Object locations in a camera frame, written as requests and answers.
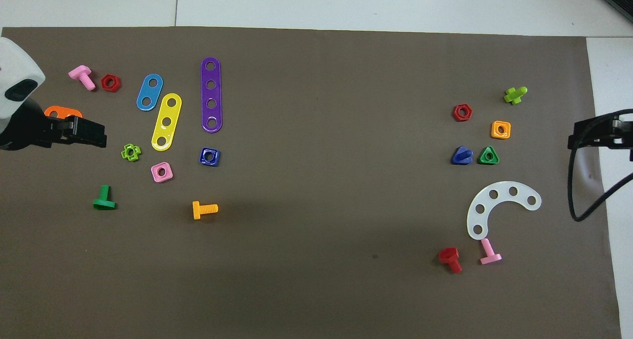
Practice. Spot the red hexagonal plastic nut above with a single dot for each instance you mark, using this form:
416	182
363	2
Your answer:
455	113
104	84

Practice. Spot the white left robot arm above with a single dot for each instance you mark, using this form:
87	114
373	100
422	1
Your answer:
17	67

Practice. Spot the yellow three-hole plastic strip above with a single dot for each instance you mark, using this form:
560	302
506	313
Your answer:
169	112

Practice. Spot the green triangular plastic nut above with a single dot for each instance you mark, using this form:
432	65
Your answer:
482	159

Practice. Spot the blue plastic screw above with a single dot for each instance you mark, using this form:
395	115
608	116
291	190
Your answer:
460	160

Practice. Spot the orange plastic screw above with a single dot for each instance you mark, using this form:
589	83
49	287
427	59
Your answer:
198	210

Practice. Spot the purple four-hole plastic strip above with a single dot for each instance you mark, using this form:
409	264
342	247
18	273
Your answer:
211	94

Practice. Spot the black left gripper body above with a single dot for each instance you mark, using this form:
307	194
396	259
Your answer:
24	128

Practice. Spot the orange three-hole angle plate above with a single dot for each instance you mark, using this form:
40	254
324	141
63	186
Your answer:
59	112

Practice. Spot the red plastic screw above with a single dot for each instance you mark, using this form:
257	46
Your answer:
448	255

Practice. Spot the brown table mat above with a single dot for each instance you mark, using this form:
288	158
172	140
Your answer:
316	279

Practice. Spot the pink square plastic nut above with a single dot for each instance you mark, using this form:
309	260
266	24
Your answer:
155	174

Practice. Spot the white curved five-hole plate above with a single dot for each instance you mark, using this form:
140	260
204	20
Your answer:
503	189

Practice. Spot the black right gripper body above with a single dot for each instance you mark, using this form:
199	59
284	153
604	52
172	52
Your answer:
627	131

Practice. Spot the blue square plastic nut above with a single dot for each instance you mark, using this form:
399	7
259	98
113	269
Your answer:
203	159

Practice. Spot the orange square plastic nut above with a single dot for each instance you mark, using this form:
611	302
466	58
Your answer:
494	131

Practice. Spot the lime green plastic screw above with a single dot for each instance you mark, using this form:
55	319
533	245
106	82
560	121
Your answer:
514	96

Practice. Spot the dark green plastic screw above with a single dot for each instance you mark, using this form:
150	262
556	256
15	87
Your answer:
104	203

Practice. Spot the blue two-hole plastic strip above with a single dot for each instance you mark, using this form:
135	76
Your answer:
150	92

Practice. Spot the pink plastic screw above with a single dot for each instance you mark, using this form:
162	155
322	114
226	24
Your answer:
79	73
489	252

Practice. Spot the green cross-shaped plastic nut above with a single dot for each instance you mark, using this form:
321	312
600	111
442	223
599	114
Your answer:
124	153

